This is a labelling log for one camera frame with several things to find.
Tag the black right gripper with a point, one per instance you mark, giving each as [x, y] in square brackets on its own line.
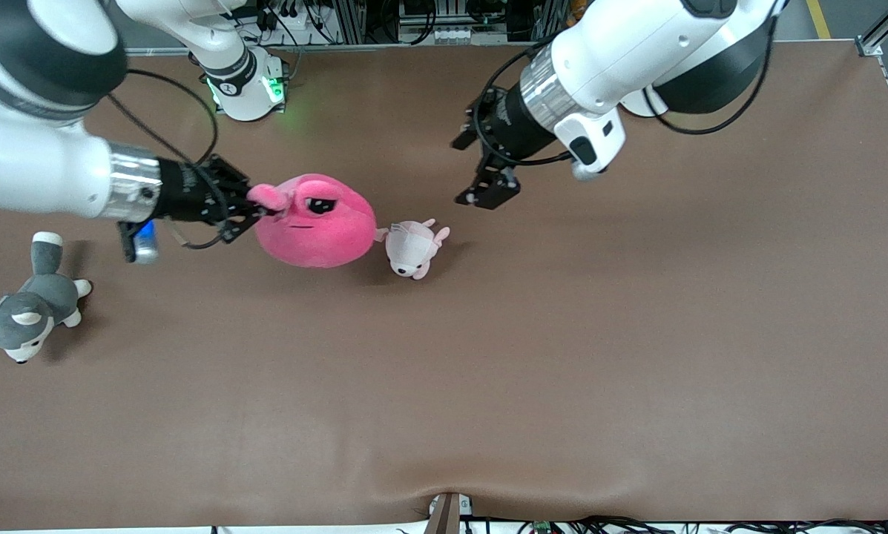
[182, 190]

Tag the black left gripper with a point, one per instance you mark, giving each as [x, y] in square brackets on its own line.
[509, 122]

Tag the pink round plush toy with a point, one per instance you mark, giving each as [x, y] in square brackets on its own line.
[317, 237]

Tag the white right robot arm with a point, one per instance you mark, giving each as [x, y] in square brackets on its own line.
[28, 163]

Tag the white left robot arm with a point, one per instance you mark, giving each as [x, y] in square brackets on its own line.
[622, 52]

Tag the white power strip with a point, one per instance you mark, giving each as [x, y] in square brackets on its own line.
[469, 35]

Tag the pale pink small plush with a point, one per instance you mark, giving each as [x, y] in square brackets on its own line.
[410, 252]

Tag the orange packaged snacks pile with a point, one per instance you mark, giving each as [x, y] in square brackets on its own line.
[577, 9]

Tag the grey white husky plush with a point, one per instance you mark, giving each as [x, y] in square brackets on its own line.
[35, 304]

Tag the green circuit board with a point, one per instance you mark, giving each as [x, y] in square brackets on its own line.
[541, 528]

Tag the grey table edge rail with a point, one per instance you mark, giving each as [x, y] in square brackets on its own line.
[414, 50]

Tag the aluminium frame posts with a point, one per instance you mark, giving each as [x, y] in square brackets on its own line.
[349, 18]

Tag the metal table clamp bracket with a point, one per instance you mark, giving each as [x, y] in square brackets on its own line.
[447, 515]

